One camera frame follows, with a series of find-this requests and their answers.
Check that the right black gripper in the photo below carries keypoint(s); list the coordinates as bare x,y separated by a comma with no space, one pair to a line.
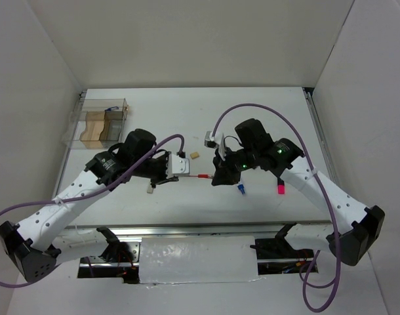
223,174

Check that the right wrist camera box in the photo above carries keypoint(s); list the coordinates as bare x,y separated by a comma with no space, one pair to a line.
216,142

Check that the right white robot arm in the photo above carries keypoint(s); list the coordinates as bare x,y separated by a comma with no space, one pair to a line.
354,226

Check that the red gel pen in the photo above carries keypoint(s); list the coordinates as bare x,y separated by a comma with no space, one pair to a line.
199,176

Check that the beige rectangular eraser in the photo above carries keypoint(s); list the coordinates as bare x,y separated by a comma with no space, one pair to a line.
150,189

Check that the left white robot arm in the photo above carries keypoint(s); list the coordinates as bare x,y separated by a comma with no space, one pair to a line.
39,243

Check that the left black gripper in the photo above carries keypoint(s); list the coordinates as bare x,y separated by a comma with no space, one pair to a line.
162,179

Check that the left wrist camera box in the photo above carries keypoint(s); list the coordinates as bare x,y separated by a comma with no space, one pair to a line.
177,166

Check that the white tape sheet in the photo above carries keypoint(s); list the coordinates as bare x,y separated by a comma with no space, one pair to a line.
211,259

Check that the clear plastic organizer box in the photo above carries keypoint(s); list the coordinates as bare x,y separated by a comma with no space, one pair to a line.
76,123

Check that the pink highlighter black cap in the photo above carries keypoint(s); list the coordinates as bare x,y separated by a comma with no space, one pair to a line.
280,186

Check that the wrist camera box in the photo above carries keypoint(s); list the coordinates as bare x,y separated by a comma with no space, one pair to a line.
216,142
177,166

